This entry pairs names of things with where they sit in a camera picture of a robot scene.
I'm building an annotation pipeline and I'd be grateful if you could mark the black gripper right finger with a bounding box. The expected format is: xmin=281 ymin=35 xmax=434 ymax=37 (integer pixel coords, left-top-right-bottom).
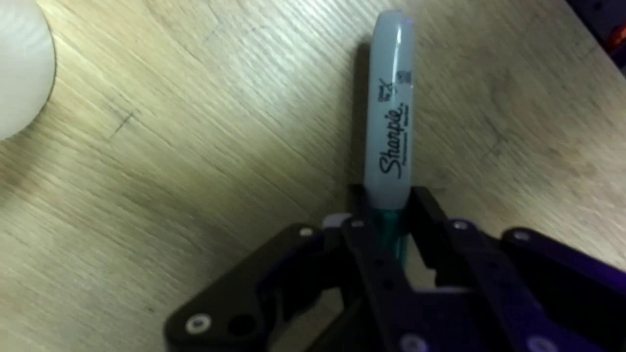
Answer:
xmin=406 ymin=188 xmax=626 ymax=352

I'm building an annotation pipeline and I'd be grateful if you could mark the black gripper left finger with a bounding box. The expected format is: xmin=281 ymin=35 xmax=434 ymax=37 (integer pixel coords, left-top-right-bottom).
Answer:
xmin=164 ymin=217 xmax=418 ymax=352

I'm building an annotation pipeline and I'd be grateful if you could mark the grey green-capped marker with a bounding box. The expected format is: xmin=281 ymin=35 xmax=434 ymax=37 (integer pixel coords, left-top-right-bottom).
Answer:
xmin=363 ymin=10 xmax=414 ymax=262

